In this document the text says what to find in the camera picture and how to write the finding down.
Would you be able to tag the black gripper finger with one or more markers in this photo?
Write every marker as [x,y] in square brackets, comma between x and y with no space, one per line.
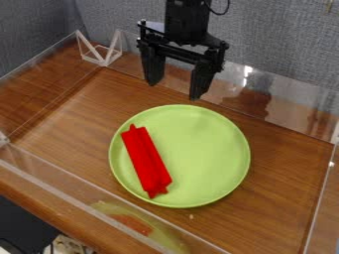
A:
[202,77]
[154,64]

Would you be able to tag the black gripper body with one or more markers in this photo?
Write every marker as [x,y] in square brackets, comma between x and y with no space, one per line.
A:
[182,38]

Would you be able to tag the red plastic carrot block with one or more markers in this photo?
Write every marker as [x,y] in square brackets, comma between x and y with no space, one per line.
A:
[147,162]

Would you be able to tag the light green round plate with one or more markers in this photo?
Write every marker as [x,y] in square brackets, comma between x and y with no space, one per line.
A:
[203,148]

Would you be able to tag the clear acrylic corner bracket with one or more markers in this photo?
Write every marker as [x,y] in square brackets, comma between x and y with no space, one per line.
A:
[98,54]

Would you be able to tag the clear acrylic enclosure wall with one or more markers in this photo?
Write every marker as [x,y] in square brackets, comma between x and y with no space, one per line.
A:
[62,108]

